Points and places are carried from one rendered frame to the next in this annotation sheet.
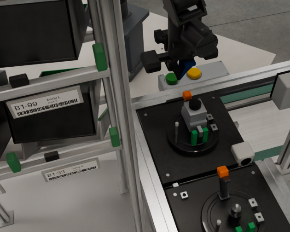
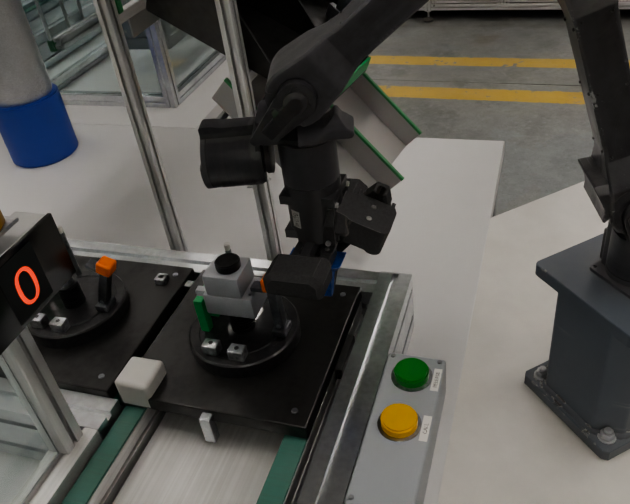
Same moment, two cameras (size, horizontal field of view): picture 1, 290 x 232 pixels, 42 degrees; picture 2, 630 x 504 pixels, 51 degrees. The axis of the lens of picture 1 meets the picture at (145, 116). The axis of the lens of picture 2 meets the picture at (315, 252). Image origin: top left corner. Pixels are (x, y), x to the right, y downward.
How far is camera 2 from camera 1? 1.20 m
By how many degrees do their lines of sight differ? 80
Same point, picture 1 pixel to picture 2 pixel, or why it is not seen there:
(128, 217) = not seen: hidden behind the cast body
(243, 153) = (132, 367)
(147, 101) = (383, 320)
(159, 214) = (173, 257)
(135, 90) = (491, 381)
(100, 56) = not seen: outside the picture
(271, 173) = (78, 413)
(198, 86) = (355, 413)
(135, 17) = (609, 301)
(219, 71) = (373, 484)
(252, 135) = (181, 476)
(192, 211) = (135, 281)
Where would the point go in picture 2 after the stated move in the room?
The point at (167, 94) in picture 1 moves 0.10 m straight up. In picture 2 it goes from (373, 351) to (367, 289)
